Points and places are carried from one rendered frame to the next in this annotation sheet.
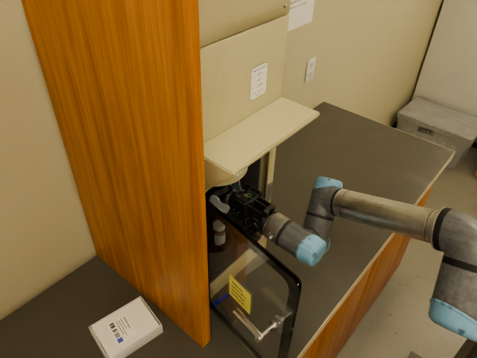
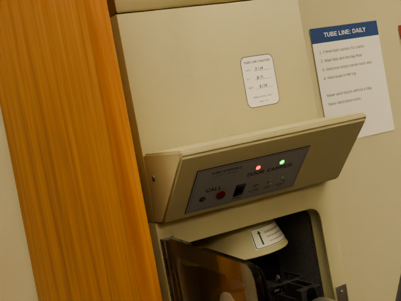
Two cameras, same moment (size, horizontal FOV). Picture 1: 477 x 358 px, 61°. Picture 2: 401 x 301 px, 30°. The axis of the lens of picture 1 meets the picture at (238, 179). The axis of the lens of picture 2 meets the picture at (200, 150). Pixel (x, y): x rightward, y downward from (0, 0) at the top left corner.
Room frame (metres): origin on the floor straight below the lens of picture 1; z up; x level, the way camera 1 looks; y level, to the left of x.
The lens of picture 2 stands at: (-0.27, -0.37, 1.56)
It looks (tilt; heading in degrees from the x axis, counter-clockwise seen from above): 3 degrees down; 22
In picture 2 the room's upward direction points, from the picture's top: 10 degrees counter-clockwise
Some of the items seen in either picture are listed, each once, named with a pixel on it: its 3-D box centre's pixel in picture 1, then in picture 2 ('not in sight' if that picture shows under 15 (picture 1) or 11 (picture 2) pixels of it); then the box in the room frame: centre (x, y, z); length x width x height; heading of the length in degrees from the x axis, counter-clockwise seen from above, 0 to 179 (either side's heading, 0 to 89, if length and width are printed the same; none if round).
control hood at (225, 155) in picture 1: (259, 148); (263, 166); (0.77, -0.05, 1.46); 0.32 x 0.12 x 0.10; 141
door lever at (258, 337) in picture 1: (254, 321); not in sight; (0.49, -0.04, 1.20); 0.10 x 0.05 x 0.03; 41
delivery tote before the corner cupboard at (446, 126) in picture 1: (436, 133); not in sight; (2.95, -1.66, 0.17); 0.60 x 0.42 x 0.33; 49
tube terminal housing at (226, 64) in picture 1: (204, 163); (216, 247); (0.88, 0.10, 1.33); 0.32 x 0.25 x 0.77; 141
